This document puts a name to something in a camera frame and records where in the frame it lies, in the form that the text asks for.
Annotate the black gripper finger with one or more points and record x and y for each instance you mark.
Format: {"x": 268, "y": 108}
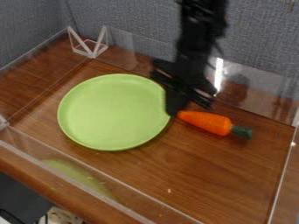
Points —
{"x": 176, "y": 101}

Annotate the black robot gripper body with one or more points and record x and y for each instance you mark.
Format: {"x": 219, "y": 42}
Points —
{"x": 203, "y": 26}

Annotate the orange toy carrot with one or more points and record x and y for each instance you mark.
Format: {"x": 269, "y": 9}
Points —
{"x": 216, "y": 124}

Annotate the green plastic plate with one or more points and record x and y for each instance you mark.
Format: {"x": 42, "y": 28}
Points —
{"x": 113, "y": 112}

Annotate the clear acrylic tray wall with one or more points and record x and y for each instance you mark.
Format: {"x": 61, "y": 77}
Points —
{"x": 187, "y": 177}

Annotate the clear acrylic corner bracket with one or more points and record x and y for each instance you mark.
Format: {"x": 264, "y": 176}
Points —
{"x": 86, "y": 47}

